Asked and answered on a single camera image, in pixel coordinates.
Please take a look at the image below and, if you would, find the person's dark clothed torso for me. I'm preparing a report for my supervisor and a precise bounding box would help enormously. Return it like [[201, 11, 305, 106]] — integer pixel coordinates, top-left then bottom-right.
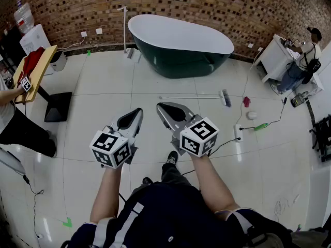
[[61, 181, 294, 248]]

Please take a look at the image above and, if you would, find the black table base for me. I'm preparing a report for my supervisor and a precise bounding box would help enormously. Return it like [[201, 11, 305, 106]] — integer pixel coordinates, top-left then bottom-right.
[[38, 85, 73, 123]]

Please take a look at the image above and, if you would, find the dark green white bathtub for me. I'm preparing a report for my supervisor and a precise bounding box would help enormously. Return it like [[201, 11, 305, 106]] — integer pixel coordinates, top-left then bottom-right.
[[127, 14, 235, 80]]

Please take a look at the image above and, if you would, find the red cloth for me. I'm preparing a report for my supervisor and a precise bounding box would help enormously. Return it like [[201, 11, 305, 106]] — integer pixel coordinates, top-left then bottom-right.
[[20, 46, 46, 80]]

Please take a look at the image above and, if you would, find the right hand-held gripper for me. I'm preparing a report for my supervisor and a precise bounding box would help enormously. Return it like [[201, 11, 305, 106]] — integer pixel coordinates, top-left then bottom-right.
[[156, 101, 220, 157]]

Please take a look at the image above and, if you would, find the white floor-standing faucet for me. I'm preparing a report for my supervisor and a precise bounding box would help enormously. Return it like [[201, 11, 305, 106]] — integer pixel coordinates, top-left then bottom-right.
[[117, 6, 136, 59]]

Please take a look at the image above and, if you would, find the black green device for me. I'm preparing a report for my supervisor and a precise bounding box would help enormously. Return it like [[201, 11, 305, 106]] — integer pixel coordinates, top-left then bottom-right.
[[290, 90, 310, 109]]

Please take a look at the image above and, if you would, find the white curved object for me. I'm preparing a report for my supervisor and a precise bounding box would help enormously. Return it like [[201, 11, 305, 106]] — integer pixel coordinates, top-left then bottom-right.
[[0, 147, 27, 176]]

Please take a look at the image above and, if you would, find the small white bin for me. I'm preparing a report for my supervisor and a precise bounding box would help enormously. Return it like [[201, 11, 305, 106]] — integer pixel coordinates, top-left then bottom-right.
[[50, 50, 68, 72]]

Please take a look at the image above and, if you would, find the clear water bottle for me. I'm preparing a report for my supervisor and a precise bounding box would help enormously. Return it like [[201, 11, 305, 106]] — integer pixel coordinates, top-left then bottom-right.
[[13, 2, 35, 35]]

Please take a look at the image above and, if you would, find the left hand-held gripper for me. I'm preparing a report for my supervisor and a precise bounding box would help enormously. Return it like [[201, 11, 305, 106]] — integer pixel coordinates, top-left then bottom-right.
[[89, 107, 144, 169]]

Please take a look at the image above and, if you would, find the white tiled floor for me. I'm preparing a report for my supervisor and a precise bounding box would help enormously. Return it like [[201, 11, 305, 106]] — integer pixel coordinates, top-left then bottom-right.
[[0, 46, 331, 248]]

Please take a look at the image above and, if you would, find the white cabinet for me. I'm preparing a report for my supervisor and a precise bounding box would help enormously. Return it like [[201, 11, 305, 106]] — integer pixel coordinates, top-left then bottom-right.
[[254, 33, 301, 84]]

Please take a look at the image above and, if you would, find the black metal cart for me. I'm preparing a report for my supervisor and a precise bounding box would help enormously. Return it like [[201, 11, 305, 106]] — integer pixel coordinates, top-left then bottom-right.
[[308, 113, 331, 163]]

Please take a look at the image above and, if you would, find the black monitor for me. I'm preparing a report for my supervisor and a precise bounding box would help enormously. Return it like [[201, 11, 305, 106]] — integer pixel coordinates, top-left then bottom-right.
[[0, 26, 24, 71]]

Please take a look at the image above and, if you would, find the person's right forearm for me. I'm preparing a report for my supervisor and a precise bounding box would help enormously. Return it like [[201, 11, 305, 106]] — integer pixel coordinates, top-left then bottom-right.
[[190, 153, 242, 214]]

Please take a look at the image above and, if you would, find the thin black floor cable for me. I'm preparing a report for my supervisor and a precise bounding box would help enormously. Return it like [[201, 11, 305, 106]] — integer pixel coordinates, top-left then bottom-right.
[[22, 174, 45, 239]]

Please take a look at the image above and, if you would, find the white power strip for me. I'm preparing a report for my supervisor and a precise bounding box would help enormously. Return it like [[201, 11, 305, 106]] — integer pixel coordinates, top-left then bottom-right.
[[233, 123, 243, 143]]

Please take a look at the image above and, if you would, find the person's black trouser leg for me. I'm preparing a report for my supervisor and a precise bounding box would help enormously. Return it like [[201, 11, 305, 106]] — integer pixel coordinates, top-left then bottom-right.
[[161, 161, 192, 188]]

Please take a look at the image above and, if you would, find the person's left forearm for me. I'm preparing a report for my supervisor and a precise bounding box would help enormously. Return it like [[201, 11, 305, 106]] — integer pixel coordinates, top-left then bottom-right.
[[89, 164, 123, 224]]

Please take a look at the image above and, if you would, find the black power cable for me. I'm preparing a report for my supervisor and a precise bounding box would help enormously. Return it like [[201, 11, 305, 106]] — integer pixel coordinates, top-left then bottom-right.
[[238, 96, 289, 132]]

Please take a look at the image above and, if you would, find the white water dispenser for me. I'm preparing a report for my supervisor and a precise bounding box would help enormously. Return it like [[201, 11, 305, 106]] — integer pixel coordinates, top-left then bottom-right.
[[19, 24, 53, 76]]

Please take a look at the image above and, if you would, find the white-handled broom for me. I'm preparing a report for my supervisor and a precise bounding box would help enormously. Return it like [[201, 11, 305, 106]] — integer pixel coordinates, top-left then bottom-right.
[[158, 88, 232, 108]]

